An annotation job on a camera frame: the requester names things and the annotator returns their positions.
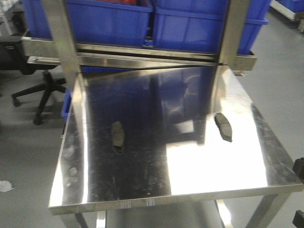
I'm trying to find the steel rack frame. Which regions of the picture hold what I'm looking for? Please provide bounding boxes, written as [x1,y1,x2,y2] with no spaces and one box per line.
[21,0,257,88]

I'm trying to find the black office chair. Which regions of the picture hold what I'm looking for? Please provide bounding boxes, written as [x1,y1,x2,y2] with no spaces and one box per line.
[0,33,67,125]

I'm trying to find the crumpled white paper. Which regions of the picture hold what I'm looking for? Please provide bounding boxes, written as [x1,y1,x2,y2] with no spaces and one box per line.
[0,180,14,192]

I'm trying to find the blue crate left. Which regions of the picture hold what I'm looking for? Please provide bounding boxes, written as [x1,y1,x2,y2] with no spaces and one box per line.
[23,0,153,47]

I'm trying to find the metal shelving unit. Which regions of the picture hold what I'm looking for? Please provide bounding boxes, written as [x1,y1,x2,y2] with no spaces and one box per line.
[270,0,304,21]

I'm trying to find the large blue crate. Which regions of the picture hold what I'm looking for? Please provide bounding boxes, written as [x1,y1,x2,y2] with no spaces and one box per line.
[152,0,271,19]
[152,8,269,55]

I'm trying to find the blue bin under table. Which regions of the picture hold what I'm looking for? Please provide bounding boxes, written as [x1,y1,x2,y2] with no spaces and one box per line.
[61,88,71,121]

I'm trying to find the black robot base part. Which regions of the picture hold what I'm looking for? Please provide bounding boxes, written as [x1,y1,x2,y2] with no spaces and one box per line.
[292,157,304,228]

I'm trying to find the large blue crate lower right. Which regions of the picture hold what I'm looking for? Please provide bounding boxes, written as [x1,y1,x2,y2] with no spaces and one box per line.
[152,8,269,55]

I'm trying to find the large blue crate upper right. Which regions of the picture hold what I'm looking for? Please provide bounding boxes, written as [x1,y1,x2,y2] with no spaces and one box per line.
[152,0,271,19]

